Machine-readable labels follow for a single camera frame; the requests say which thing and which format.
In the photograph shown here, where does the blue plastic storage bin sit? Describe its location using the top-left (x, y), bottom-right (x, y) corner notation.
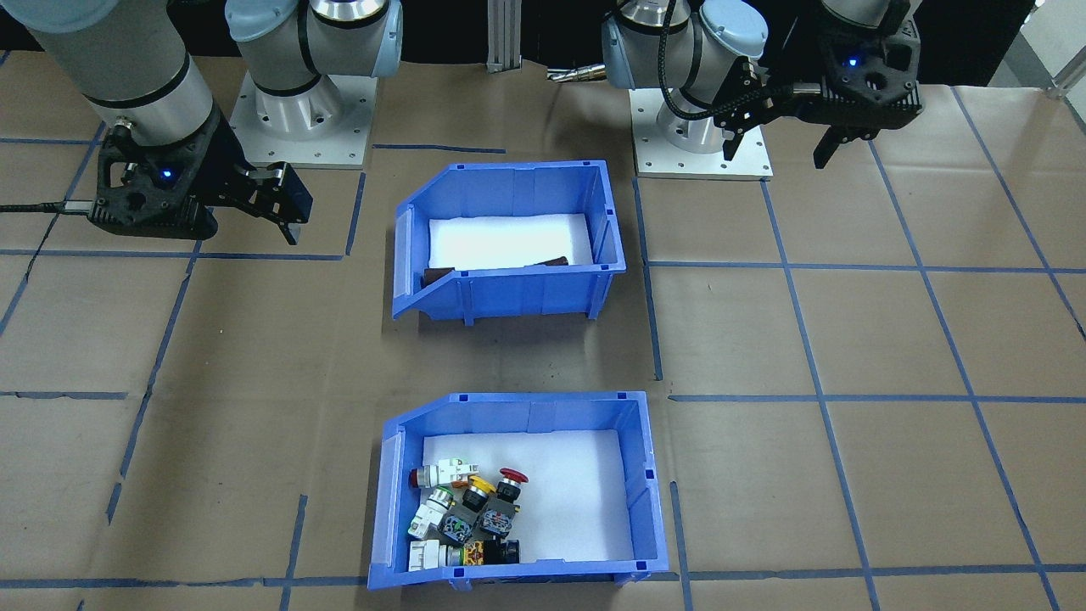
top-left (392, 160), bottom-right (627, 328)
top-left (367, 390), bottom-right (669, 591)

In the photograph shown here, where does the white foam pad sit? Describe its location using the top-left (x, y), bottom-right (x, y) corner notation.
top-left (422, 429), bottom-right (637, 563)
top-left (428, 212), bottom-right (595, 271)

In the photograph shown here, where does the red mushroom emergency button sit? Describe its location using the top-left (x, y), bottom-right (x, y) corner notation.
top-left (478, 467), bottom-right (529, 538)

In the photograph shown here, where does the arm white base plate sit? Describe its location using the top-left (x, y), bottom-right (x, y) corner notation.
top-left (229, 72), bottom-right (379, 171)
top-left (630, 85), bottom-right (775, 181)

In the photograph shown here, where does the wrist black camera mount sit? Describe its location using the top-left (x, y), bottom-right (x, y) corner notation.
top-left (87, 110), bottom-right (223, 240)
top-left (813, 13), bottom-right (926, 130)

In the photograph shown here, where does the short aluminium profile post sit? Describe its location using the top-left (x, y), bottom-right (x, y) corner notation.
top-left (486, 0), bottom-right (523, 74)

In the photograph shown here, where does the white red-headed pushbutton switch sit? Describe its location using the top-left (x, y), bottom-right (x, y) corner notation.
top-left (410, 457), bottom-right (479, 491)

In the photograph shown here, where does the white green-ringed pushbutton switch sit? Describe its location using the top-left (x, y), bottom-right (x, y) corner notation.
top-left (408, 486), bottom-right (456, 541)

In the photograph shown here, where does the grey yellow-headed pushbutton switch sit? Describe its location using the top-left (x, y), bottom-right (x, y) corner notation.
top-left (441, 475), bottom-right (497, 544)

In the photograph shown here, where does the plain white switch block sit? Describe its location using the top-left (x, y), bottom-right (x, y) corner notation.
top-left (408, 541), bottom-right (466, 572)

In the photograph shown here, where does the black yellow-labelled selector switch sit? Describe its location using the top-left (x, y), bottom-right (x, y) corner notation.
top-left (462, 539), bottom-right (521, 566)

